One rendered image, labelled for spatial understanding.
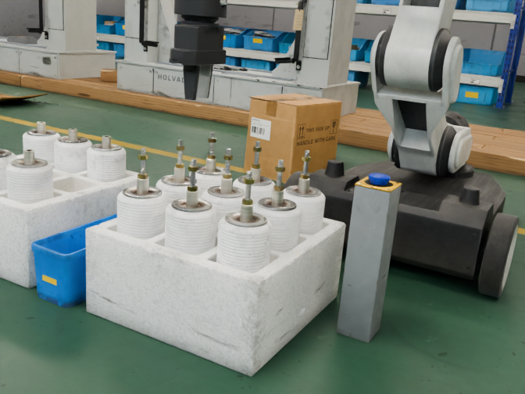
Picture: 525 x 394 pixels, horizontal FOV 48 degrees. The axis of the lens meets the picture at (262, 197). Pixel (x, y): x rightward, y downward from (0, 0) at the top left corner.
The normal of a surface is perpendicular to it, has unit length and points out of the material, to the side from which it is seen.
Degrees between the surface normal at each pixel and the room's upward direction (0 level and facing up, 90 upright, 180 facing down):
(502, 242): 55
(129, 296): 90
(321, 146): 90
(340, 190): 45
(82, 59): 90
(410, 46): 66
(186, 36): 90
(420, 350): 0
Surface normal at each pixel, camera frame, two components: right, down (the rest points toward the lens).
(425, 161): -0.43, 0.78
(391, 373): 0.07, -0.96
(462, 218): -0.29, -0.51
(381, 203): -0.49, 0.22
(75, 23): 0.87, 0.21
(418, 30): -0.37, -0.33
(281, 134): -0.68, 0.16
